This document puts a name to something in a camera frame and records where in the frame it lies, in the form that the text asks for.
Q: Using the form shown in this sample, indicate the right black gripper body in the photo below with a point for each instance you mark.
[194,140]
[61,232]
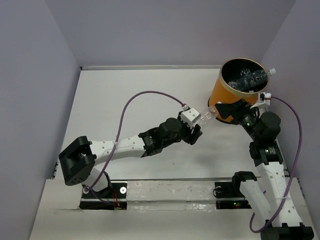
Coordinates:
[248,121]

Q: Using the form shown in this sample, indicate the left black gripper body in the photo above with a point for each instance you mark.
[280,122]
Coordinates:
[184,133]

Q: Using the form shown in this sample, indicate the clear bottle long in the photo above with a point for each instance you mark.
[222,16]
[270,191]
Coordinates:
[261,76]

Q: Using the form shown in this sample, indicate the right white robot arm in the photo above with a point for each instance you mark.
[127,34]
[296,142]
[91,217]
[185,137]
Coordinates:
[272,205]

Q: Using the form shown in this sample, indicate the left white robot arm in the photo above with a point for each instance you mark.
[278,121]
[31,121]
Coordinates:
[79,159]

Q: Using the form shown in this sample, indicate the orange cylindrical bin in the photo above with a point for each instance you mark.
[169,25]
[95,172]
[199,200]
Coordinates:
[223,93]

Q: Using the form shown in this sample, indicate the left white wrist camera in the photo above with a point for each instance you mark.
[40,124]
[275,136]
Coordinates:
[189,115]

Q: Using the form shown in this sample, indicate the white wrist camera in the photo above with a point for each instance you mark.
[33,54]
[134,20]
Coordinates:
[189,115]
[263,100]

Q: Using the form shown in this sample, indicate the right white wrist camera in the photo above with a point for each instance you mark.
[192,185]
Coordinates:
[263,100]

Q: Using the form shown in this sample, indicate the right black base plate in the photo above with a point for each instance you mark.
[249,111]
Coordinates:
[227,198]

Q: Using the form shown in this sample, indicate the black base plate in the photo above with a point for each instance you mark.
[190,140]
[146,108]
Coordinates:
[113,198]
[227,198]

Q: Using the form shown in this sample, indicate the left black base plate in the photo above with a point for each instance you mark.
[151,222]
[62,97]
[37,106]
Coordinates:
[113,198]

